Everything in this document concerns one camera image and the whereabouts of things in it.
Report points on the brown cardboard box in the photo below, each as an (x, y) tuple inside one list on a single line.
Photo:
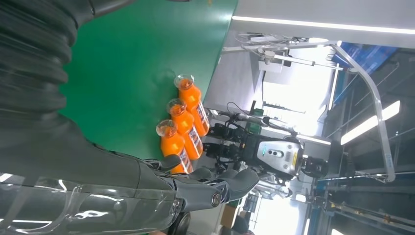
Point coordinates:
[(229, 215)]

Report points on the curved silver metal gantry frame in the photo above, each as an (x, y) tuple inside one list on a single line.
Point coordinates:
[(377, 107)]

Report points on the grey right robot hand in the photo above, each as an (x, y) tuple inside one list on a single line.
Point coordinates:
[(81, 175)]

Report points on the short white ceiling light panel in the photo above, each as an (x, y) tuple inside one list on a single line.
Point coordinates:
[(369, 123)]

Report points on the blue wall board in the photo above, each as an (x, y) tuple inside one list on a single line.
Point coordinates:
[(366, 56)]

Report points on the silver and black humanoid robot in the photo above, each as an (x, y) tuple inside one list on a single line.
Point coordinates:
[(278, 155)]

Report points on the ribbed grey right arm sleeve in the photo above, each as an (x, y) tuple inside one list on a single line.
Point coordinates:
[(32, 65)]

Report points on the long white ceiling light strip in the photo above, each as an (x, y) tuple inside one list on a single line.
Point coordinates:
[(324, 25)]

